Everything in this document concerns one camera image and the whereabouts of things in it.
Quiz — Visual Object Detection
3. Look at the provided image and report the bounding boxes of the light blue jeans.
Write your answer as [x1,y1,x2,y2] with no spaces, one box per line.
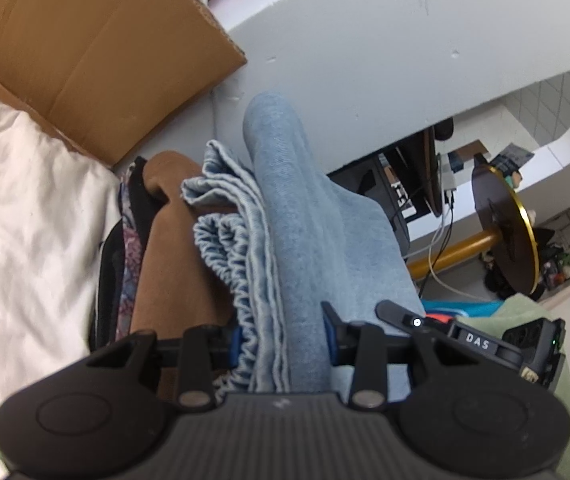
[181,92,426,402]

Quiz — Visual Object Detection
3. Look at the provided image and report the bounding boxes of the teal printed bag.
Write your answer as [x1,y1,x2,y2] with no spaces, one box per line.
[420,299,506,319]

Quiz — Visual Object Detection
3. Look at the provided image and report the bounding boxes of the yellow table pole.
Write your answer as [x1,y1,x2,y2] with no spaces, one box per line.
[405,229,504,282]

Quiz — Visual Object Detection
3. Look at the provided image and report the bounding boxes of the cream bear print blanket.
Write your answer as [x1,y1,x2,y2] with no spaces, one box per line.
[0,77,126,480]

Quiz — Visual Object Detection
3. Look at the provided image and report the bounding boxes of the brown folded garment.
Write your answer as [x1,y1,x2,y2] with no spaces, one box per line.
[129,150,246,402]

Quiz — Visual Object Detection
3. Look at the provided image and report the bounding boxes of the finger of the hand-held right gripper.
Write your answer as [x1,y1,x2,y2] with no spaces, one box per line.
[376,300,453,337]

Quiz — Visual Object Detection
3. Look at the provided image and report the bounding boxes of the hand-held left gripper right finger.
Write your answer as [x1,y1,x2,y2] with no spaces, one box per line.
[320,301,458,408]

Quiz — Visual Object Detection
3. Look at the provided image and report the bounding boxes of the dark patterned garment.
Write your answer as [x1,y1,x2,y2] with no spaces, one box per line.
[89,156,166,352]

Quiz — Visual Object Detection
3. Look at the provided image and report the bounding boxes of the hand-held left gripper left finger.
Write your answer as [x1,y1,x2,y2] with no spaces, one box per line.
[86,325,242,408]

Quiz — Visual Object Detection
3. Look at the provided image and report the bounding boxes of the white power strip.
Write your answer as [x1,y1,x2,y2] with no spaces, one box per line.
[440,152,459,192]

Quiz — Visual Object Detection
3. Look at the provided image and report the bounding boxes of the round table with gold rim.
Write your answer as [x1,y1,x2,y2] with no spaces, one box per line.
[471,162,539,297]

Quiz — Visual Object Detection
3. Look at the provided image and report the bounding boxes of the flattened brown cardboard sheet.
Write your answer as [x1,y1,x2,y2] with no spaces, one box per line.
[0,0,248,169]

